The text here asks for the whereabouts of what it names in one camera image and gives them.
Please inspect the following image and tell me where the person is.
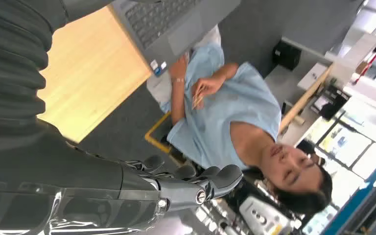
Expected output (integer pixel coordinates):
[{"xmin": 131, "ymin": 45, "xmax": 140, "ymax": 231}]
[{"xmin": 146, "ymin": 25, "xmax": 333, "ymax": 216}]

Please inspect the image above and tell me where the grey laptop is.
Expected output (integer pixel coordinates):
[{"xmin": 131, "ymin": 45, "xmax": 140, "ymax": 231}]
[{"xmin": 110, "ymin": 0, "xmax": 242, "ymax": 78}]

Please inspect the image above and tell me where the black box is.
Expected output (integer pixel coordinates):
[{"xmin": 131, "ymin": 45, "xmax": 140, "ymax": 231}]
[{"xmin": 272, "ymin": 40, "xmax": 302, "ymax": 71}]

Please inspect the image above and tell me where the white box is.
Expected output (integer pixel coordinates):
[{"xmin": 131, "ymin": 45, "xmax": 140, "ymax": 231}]
[{"xmin": 296, "ymin": 62, "xmax": 329, "ymax": 92}]

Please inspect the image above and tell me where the white machine with knobs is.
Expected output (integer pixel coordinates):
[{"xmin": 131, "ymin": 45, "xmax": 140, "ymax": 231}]
[{"xmin": 239, "ymin": 194, "xmax": 294, "ymax": 235}]

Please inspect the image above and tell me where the red barrier belt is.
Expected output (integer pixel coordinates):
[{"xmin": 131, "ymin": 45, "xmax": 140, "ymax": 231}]
[{"xmin": 353, "ymin": 27, "xmax": 376, "ymax": 86}]

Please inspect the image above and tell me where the blue metal frame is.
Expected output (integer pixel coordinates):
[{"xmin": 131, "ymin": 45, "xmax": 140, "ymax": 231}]
[{"xmin": 321, "ymin": 157, "xmax": 376, "ymax": 235}]

